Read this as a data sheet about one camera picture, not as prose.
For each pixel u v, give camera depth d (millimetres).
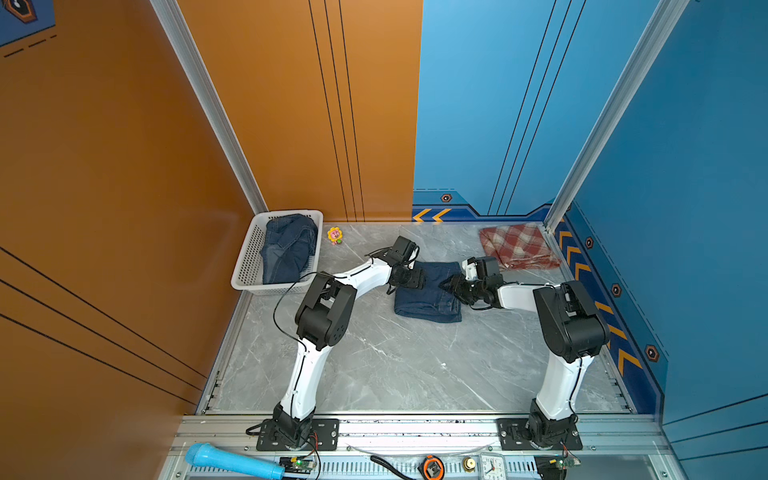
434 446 740
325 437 734
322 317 576
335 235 1118
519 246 1089
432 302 942
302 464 706
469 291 870
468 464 667
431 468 668
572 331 521
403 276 852
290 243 1081
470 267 936
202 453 687
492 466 681
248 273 990
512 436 725
